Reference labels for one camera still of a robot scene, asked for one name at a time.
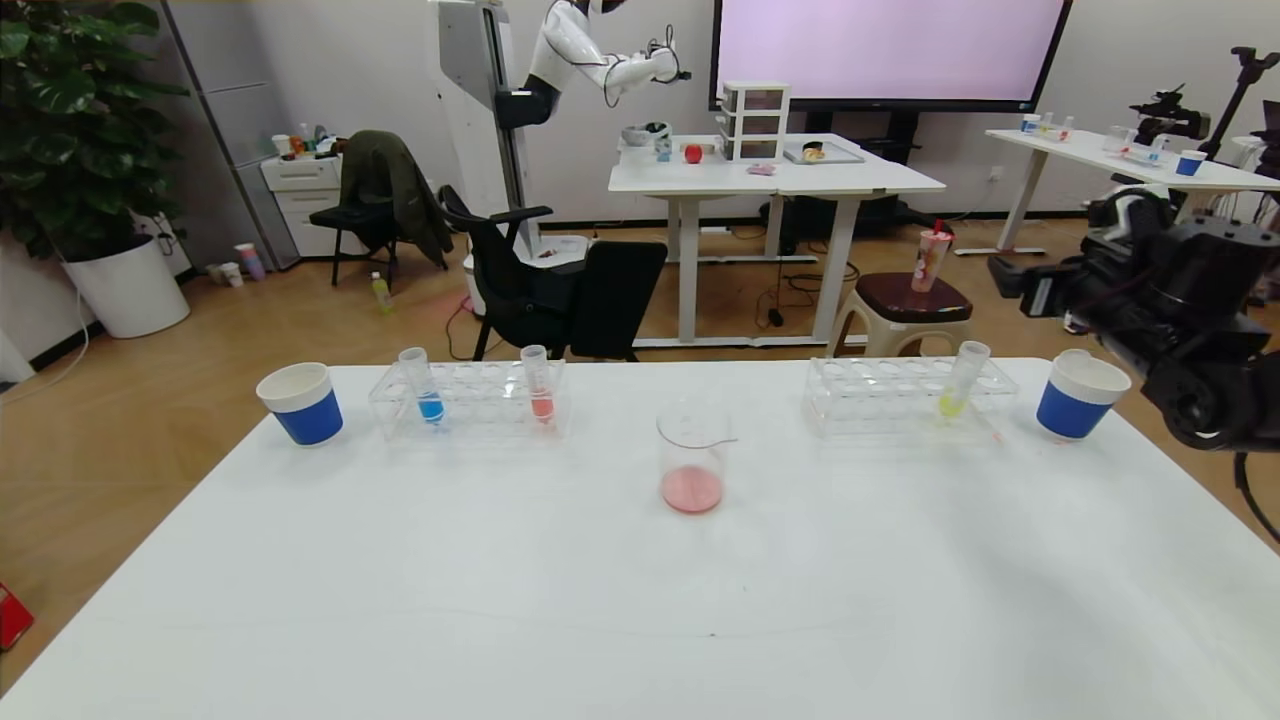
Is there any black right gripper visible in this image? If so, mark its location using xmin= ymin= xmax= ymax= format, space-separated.
xmin=986 ymin=253 xmax=1116 ymax=329

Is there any test tube with blue pigment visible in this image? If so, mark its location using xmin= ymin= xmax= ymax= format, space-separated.
xmin=398 ymin=347 xmax=447 ymax=428

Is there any test tube with yellow pigment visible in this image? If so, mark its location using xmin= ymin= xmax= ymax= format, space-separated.
xmin=936 ymin=341 xmax=992 ymax=423

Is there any clear acrylic test tube rack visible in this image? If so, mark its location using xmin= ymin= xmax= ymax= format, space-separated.
xmin=368 ymin=360 xmax=569 ymax=443
xmin=803 ymin=357 xmax=1019 ymax=439

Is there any clear glass beaker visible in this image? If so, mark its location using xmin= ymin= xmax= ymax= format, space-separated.
xmin=656 ymin=400 xmax=739 ymax=516

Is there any pink drink cup with straw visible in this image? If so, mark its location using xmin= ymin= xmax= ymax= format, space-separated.
xmin=910 ymin=222 xmax=952 ymax=294

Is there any brown stool with cream legs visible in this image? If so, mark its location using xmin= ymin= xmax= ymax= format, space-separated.
xmin=829 ymin=274 xmax=973 ymax=359

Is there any white height adjustable desk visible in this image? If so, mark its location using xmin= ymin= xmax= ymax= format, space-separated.
xmin=608 ymin=135 xmax=947 ymax=349
xmin=954 ymin=128 xmax=1280 ymax=261

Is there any blue and white paper cup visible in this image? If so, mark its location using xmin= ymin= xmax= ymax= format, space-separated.
xmin=1035 ymin=350 xmax=1132 ymax=442
xmin=256 ymin=362 xmax=345 ymax=447

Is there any black display stand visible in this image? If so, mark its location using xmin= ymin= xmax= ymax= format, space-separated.
xmin=765 ymin=110 xmax=951 ymax=259

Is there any grey tray with food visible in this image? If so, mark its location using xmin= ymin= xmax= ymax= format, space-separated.
xmin=783 ymin=142 xmax=864 ymax=167

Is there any black tripod stand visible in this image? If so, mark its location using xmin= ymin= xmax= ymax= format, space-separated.
xmin=1200 ymin=48 xmax=1280 ymax=166

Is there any white mini drawer organizer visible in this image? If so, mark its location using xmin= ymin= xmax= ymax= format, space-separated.
xmin=720 ymin=82 xmax=792 ymax=164

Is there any black padded chair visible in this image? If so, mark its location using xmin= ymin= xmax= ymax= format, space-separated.
xmin=570 ymin=240 xmax=669 ymax=363

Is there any white humanoid robot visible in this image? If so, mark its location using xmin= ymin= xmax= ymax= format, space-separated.
xmin=497 ymin=0 xmax=693 ymax=131

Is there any black office chair with armrests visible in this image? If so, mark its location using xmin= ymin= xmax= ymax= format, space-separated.
xmin=438 ymin=185 xmax=601 ymax=363

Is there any white grey robot column stand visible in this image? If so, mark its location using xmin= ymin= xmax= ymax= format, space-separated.
xmin=430 ymin=0 xmax=591 ymax=319

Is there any dark green jacket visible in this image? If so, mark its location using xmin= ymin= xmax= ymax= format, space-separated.
xmin=340 ymin=130 xmax=456 ymax=271

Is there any black folding chair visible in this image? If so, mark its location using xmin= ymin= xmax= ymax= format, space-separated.
xmin=309 ymin=200 xmax=401 ymax=291

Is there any white drawer cabinet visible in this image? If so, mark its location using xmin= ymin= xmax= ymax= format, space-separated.
xmin=261 ymin=153 xmax=366 ymax=259

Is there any tall grey metal cabinet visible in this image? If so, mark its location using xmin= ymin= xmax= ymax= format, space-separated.
xmin=160 ymin=0 xmax=301 ymax=273

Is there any white plant pot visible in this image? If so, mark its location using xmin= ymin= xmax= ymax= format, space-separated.
xmin=62 ymin=236 xmax=192 ymax=340

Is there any large green leafy plant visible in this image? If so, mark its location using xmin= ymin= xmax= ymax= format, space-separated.
xmin=0 ymin=0 xmax=191 ymax=263

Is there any red box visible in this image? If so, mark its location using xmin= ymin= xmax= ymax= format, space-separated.
xmin=0 ymin=584 xmax=36 ymax=654

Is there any white grey right wrist camera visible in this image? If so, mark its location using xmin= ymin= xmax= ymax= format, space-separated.
xmin=1088 ymin=188 xmax=1175 ymax=243

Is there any large wall display screen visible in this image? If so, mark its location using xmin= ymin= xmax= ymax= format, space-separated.
xmin=709 ymin=0 xmax=1073 ymax=115

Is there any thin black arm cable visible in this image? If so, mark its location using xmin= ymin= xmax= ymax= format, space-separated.
xmin=1235 ymin=452 xmax=1280 ymax=546

